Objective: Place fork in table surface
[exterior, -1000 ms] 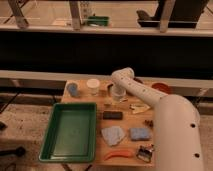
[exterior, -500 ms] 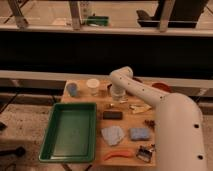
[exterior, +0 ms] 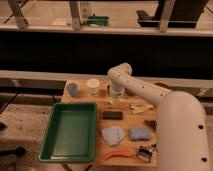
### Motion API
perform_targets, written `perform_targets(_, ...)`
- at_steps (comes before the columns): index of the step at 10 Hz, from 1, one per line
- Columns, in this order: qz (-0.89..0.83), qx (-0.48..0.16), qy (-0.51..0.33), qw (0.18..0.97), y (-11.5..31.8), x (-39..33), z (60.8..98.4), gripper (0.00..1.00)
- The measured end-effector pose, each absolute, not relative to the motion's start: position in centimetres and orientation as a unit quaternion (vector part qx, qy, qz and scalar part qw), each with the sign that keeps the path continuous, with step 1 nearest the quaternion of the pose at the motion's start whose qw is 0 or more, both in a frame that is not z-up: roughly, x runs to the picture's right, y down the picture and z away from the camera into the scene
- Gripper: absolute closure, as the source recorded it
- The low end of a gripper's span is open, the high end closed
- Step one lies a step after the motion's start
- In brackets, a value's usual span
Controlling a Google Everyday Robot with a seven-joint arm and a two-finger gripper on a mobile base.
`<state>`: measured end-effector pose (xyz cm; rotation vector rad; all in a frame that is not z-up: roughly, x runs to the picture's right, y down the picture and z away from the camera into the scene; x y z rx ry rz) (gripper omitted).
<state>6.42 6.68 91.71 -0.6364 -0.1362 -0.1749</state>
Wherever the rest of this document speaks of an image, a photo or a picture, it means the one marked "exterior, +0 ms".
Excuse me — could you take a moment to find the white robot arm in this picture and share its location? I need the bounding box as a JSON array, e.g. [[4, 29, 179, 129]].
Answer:
[[107, 63, 211, 171]]

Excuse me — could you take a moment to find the white cup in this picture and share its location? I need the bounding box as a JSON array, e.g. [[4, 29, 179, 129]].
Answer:
[[86, 79, 100, 95]]

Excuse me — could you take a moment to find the black rectangular block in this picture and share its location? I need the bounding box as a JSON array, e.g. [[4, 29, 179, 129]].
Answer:
[[103, 111, 123, 120]]

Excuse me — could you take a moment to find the blue cup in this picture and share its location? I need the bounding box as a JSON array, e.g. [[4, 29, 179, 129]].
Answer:
[[66, 82, 78, 97]]

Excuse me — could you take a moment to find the yellow banana peel toy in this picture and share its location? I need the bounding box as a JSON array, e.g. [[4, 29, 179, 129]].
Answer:
[[130, 104, 154, 114]]

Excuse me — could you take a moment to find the red-brown bowl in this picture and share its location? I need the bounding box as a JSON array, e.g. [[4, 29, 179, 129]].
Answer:
[[154, 82, 169, 89]]

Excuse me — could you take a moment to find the light blue cloth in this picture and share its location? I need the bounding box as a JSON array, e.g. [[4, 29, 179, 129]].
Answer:
[[101, 126, 125, 146]]

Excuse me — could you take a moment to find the blue sponge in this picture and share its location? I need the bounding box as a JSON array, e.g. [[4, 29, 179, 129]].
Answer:
[[129, 128, 150, 141]]

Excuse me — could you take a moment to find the bunch of dark grapes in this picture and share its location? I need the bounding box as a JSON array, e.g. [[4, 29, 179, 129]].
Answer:
[[144, 120, 157, 130]]

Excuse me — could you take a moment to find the green plastic tray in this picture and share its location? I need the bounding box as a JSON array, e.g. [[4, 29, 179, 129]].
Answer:
[[39, 102, 97, 163]]

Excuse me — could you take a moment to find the green box on shelf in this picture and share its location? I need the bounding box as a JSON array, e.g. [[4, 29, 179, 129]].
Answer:
[[86, 16, 109, 26]]

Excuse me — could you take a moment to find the red chili pepper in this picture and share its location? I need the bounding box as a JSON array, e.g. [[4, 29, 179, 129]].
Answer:
[[103, 150, 133, 161]]

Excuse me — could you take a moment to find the black machine on shelf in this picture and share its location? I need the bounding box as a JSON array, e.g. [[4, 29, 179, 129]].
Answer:
[[136, 0, 209, 28]]

